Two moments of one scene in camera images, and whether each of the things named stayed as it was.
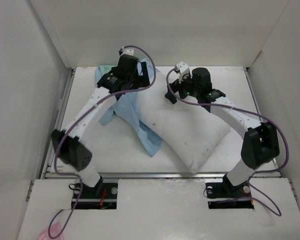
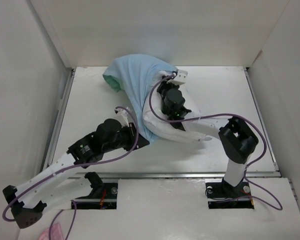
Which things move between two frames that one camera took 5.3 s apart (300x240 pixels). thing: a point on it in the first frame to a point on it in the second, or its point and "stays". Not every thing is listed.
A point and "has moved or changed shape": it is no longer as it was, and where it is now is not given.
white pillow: (190, 132) has moved or changed shape
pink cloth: (54, 231) stays
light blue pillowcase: (125, 107) has moved or changed shape
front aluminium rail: (73, 174) stays
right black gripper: (174, 86) to (164, 84)
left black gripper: (143, 81) to (131, 132)
